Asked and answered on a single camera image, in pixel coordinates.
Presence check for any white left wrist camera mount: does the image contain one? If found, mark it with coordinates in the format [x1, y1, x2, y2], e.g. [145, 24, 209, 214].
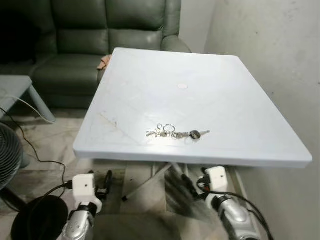
[72, 173, 104, 215]

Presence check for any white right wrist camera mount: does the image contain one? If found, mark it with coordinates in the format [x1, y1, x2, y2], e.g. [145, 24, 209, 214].
[202, 166, 230, 197]

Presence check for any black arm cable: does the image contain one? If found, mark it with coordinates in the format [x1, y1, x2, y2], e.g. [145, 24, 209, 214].
[207, 190, 274, 240]
[29, 181, 76, 203]

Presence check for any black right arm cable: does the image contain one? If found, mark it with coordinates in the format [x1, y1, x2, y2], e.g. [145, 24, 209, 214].
[207, 190, 274, 240]

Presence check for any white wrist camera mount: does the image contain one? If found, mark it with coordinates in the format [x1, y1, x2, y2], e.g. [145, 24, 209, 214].
[202, 166, 230, 197]
[72, 173, 104, 215]

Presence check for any dark standing fan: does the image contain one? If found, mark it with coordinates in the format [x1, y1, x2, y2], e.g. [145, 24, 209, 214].
[0, 122, 31, 211]

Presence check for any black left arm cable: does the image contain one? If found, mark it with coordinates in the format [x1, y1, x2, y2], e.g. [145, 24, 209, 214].
[29, 181, 76, 203]

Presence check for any white plastic folding table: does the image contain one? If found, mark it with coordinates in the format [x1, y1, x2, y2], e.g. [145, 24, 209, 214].
[73, 47, 314, 202]

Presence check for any small grey side table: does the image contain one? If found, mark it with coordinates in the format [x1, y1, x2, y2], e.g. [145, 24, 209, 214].
[0, 75, 56, 124]

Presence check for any white cable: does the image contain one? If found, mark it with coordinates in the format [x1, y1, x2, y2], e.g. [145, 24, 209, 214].
[0, 93, 56, 124]

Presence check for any green leather sofa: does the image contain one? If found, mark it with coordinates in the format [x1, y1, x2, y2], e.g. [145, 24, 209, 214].
[0, 0, 192, 109]

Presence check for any small brown item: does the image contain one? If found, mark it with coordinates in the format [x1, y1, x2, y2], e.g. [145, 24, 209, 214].
[98, 55, 112, 71]

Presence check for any bunch of keys on rings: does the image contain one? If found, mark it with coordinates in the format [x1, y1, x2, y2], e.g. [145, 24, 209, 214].
[146, 123, 211, 141]

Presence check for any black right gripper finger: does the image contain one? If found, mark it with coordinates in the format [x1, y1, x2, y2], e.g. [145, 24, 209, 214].
[180, 172, 202, 199]
[164, 167, 197, 202]

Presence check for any thin black floor cable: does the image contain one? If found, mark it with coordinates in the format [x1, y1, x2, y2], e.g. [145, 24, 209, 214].
[0, 107, 68, 187]

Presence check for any round black base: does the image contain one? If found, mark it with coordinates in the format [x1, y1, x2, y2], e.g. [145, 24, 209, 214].
[10, 195, 70, 240]

